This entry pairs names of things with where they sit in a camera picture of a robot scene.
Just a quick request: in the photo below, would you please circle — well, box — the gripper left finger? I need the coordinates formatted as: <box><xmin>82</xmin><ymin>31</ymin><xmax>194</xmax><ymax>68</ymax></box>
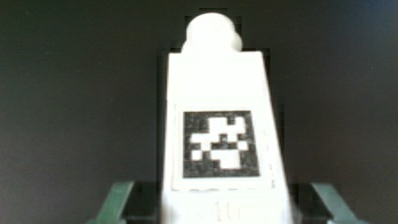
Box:
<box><xmin>86</xmin><ymin>182</ymin><xmax>135</xmax><ymax>224</ymax></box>

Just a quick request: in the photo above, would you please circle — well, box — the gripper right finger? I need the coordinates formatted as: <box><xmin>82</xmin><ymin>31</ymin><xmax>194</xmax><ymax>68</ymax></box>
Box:
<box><xmin>311</xmin><ymin>183</ymin><xmax>370</xmax><ymax>224</ymax></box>

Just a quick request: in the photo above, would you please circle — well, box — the white table leg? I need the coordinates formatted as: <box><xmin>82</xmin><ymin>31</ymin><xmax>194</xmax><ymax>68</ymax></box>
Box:
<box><xmin>162</xmin><ymin>13</ymin><xmax>293</xmax><ymax>224</ymax></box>

